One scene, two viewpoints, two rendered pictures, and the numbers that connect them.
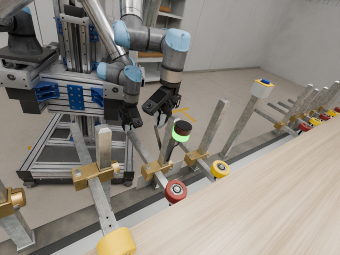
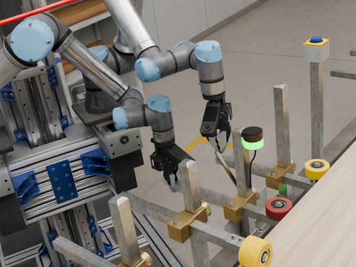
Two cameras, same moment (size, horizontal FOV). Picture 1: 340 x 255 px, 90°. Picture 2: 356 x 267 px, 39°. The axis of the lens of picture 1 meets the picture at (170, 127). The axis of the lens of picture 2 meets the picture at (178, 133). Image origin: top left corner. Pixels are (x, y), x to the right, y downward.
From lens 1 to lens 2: 0.93 m
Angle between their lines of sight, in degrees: 9
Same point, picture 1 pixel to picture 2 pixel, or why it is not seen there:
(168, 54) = (205, 69)
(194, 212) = (309, 214)
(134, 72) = (163, 101)
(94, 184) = (198, 225)
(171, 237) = (297, 238)
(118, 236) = (252, 238)
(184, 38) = (216, 49)
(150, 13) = not seen: hidden behind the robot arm
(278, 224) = not seen: outside the picture
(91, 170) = (186, 216)
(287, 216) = not seen: outside the picture
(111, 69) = (132, 110)
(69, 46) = (28, 111)
